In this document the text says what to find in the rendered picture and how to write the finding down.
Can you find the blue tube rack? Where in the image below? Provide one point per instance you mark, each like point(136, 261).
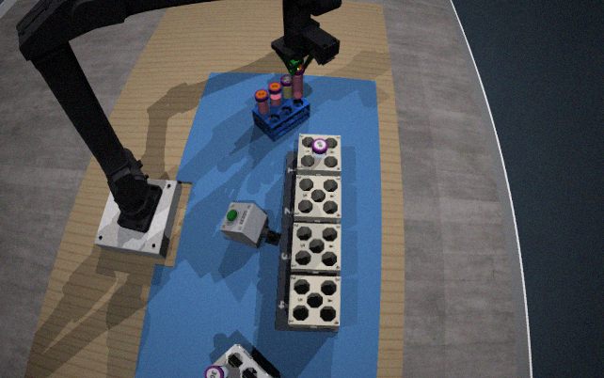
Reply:
point(272, 130)

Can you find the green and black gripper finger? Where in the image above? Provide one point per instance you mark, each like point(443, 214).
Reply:
point(287, 63)
point(309, 59)

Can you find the grey button housing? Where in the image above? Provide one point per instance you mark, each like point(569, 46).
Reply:
point(246, 222)

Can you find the blue flat mat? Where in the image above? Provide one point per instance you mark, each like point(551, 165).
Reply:
point(221, 292)

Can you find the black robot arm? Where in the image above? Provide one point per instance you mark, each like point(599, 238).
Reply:
point(44, 34)

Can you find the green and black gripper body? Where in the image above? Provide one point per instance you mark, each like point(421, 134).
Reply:
point(279, 45)

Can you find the white bucket adapter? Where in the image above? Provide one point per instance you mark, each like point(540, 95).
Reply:
point(327, 289)
point(310, 165)
point(323, 258)
point(318, 200)

